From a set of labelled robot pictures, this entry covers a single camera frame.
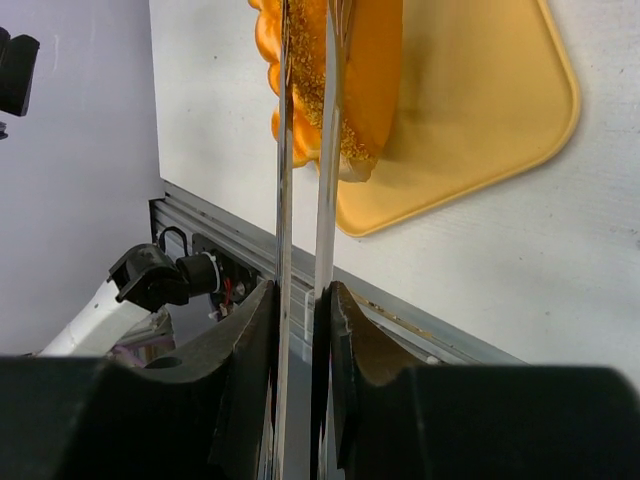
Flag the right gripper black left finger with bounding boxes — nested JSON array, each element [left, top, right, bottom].
[[1, 281, 274, 479]]

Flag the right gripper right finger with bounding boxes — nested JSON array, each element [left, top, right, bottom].
[[309, 281, 639, 479]]

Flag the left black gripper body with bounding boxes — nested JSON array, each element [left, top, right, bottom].
[[0, 28, 40, 117]]

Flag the metal food tongs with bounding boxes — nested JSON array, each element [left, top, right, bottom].
[[268, 1, 355, 479]]

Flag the brown oval crusty bread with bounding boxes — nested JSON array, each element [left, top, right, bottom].
[[248, 0, 405, 184]]

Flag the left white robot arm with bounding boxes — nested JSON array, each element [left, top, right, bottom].
[[38, 226, 257, 357]]

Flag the yellow plastic tray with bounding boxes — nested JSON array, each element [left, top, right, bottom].
[[336, 1, 581, 237]]

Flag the aluminium table frame rail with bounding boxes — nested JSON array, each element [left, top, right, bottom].
[[150, 182, 523, 365]]

